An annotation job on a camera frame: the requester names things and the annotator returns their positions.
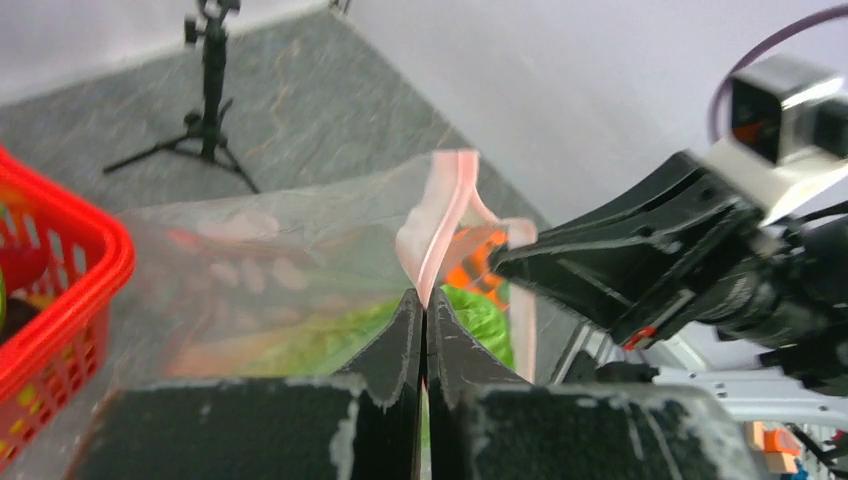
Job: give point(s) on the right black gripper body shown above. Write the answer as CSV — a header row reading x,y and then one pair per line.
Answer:
x,y
802,320

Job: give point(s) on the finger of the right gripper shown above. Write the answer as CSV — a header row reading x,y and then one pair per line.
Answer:
x,y
631,266

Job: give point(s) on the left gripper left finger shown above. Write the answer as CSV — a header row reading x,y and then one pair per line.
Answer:
x,y
361,422

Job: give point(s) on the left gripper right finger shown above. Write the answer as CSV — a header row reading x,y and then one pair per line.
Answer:
x,y
486,422

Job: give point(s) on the toy napa cabbage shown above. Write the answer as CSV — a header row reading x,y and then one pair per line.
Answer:
x,y
324,344

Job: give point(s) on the clear zip top bag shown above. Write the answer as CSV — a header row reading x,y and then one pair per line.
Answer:
x,y
223,280

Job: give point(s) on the orange plastic tape dispenser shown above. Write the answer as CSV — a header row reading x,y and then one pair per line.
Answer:
x,y
465,265

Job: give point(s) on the red plastic basket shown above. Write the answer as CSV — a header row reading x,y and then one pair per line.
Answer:
x,y
75,257

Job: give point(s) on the black tripod stand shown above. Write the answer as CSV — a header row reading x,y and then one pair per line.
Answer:
x,y
204,139

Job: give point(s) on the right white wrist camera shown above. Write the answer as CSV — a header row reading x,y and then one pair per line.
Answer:
x,y
787,141

